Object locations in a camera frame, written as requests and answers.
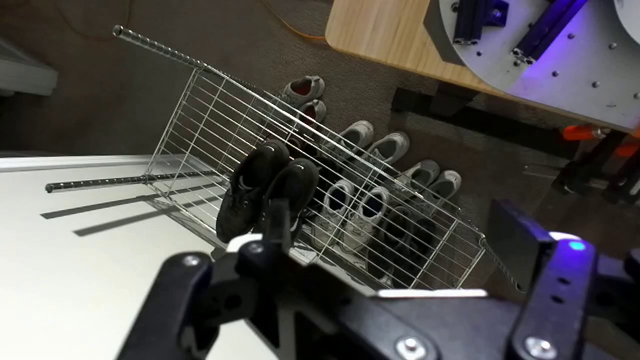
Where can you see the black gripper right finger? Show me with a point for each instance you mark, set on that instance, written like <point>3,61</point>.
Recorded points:
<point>556,300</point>

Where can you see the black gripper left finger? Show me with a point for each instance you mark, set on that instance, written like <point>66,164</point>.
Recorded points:
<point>180,300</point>

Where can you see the black sneaker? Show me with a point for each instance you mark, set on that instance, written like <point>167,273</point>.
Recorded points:
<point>251,181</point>
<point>297,183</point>

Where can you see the dark grey slip-on shoe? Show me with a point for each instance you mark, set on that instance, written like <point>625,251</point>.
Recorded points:
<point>447,183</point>
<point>423,173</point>

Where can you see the orange clamp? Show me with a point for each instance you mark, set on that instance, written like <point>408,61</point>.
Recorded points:
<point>578,133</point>

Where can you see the white sneaker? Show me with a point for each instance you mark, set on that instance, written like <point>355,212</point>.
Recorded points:
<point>370,210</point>
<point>338,200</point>

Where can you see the grey round metal plate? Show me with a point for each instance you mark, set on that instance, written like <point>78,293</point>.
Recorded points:
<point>573,80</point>

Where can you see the grey white-toe sneaker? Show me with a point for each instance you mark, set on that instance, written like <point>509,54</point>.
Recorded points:
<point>392,145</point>
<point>359,133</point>

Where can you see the maroon grey shoe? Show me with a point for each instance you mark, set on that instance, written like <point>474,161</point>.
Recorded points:
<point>313,111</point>
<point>302,86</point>

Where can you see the purple lit aluminium bar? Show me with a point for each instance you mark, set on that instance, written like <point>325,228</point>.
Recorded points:
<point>551,27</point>

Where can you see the white box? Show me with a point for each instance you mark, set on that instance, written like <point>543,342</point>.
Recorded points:
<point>22,72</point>

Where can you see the black blue bracket block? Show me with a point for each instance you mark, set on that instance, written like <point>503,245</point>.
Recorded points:
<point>476,17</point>

